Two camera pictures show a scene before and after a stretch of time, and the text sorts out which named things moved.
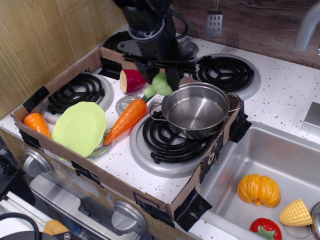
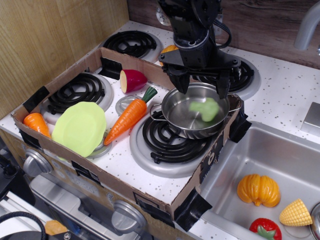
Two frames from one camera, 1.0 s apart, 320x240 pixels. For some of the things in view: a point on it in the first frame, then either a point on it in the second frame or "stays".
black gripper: [157, 46] → [204, 59]
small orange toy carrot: [36, 121] stays
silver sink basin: [263, 149] stays
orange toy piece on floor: [52, 227] stays
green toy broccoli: [160, 85] → [209, 109]
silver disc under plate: [102, 149] stays
